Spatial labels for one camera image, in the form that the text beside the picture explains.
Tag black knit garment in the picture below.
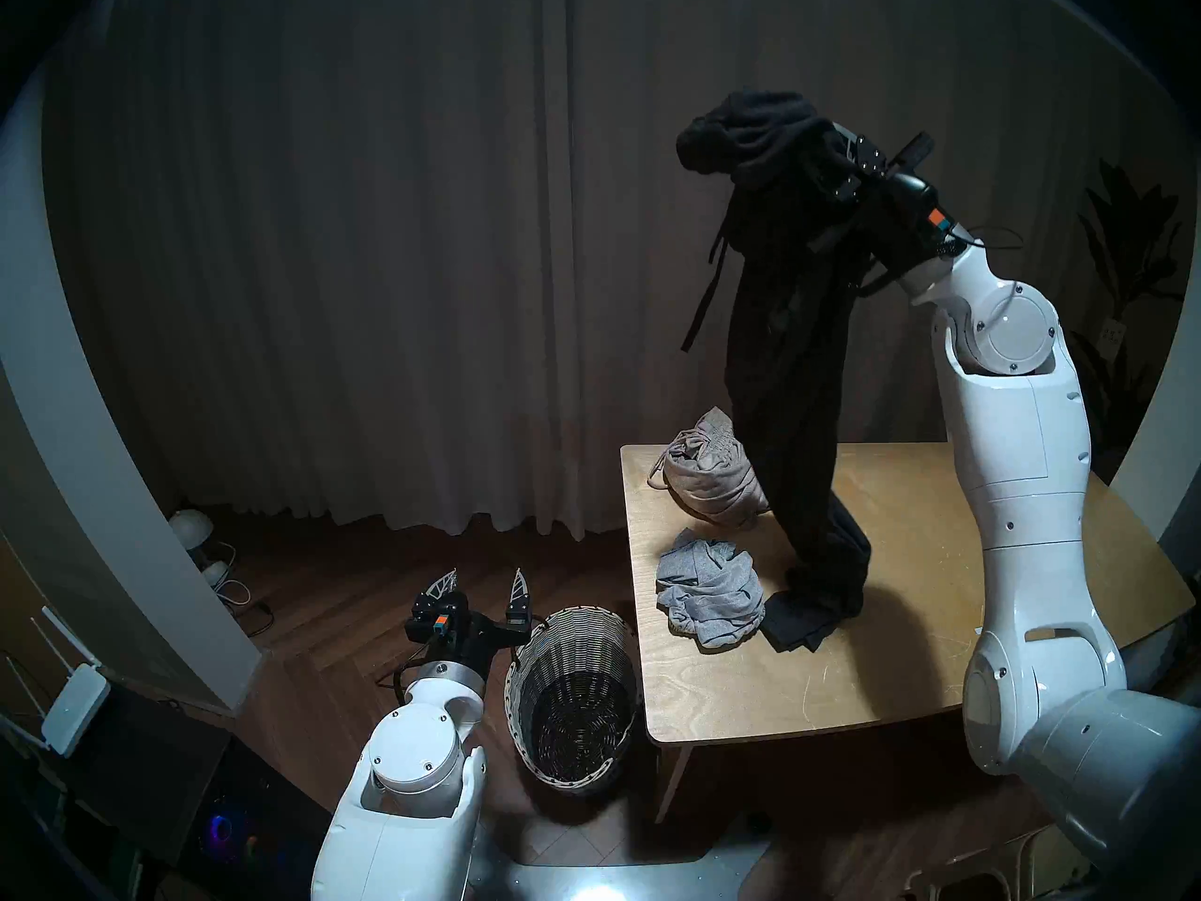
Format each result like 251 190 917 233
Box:
676 89 874 654

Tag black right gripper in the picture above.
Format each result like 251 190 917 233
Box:
826 123 960 285

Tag beige drawstring garment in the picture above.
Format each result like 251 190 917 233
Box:
647 406 770 529

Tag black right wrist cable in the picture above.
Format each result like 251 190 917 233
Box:
948 225 1026 254

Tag grey garment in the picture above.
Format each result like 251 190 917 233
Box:
655 528 766 649

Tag black low cabinet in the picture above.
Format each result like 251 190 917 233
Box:
56 688 231 863

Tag long pleated curtain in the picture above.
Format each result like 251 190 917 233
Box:
42 0 1164 539

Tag light wooden table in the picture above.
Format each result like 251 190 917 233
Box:
621 442 1194 823

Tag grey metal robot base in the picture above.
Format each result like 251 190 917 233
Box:
469 838 775 901

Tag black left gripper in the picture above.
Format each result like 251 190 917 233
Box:
405 568 536 673

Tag woven wicker laundry hamper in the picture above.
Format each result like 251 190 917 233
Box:
505 606 642 797

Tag floor cable bundle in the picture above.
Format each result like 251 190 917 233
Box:
211 542 275 639

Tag white wifi router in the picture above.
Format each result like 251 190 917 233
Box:
0 606 112 757

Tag dark leafy houseplant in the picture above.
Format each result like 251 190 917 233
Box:
1070 158 1185 459

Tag black computer case RGB fans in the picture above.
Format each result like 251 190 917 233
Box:
183 735 325 901

